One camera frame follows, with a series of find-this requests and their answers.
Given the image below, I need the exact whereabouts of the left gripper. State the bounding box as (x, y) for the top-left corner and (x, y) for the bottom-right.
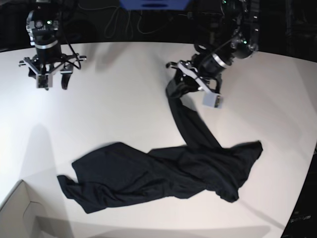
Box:
(165, 53), (233, 94)

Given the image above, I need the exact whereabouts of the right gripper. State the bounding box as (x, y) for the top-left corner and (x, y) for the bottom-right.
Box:
(18, 54), (87, 90)

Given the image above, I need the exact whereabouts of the dark navy t-shirt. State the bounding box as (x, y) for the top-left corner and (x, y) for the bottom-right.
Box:
(57, 95), (263, 214)

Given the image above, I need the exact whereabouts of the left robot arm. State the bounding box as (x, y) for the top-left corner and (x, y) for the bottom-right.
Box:
(166, 0), (260, 98)

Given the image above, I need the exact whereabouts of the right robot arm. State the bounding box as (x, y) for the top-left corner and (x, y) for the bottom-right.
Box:
(18, 0), (87, 91)

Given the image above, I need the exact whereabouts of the blue plastic bin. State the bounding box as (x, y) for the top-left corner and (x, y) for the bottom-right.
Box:
(119, 0), (190, 10)

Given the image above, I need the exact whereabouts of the white cardboard box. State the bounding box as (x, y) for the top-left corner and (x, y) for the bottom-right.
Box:
(0, 180), (46, 238)

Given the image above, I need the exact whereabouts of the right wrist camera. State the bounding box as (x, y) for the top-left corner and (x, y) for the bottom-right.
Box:
(36, 74), (53, 90)

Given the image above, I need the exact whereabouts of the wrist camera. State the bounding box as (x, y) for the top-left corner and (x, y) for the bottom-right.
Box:
(36, 74), (53, 90)
(203, 93), (223, 109)

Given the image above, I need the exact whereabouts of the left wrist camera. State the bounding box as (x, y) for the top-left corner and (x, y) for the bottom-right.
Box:
(203, 93), (223, 109)

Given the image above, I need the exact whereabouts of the grey looped cable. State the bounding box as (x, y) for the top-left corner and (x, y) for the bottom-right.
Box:
(104, 9), (174, 39)

